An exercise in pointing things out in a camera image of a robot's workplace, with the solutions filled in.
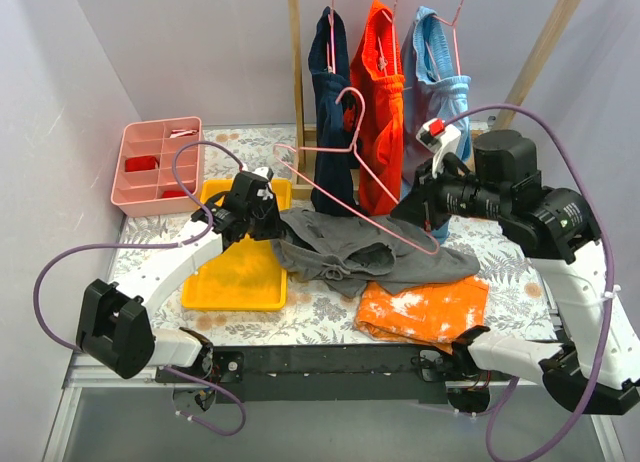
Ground orange white folded shorts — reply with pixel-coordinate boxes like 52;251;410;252
354;276;490;354

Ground light blue shorts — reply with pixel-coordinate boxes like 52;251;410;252
391;5;472;246

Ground red cloth front compartment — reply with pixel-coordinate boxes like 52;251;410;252
160;190;191;199

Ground yellow plastic tray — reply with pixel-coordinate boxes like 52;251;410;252
182;179;291;311

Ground white red cloth back compartment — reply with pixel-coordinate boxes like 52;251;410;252
169;129;199;139

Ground wooden clothes rack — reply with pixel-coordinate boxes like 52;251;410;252
287;0;582;200

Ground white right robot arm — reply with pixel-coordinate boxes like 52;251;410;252
391;126;611;411

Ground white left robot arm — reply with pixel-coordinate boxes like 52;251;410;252
76;167;282;382

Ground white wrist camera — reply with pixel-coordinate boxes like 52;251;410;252
416;118;461;178
243;166;274;193

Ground pink hanger with blue shorts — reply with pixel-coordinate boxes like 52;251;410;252
421;0;465;81

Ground red folded cloth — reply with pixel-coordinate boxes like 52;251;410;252
124;155;159;173

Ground pink divided organizer box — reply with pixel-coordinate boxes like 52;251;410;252
111;116;204;217

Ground grey shorts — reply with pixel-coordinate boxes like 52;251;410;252
271;208;480;298

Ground navy blue shorts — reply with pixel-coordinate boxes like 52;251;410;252
308;8;361;217

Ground pink hanger with red shorts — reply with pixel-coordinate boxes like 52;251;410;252
376;0;402;97

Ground red orange shorts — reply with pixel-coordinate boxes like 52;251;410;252
350;0;405;215

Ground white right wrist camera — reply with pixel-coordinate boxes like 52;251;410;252
416;118;461;178

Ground pink wire hanger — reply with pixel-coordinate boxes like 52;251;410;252
275;86;440;256

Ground pink hanger with navy shorts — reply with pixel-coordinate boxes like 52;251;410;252
327;0;336;73

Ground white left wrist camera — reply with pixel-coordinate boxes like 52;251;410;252
243;166;274;193

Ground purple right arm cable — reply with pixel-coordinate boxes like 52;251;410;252
439;104;621;462

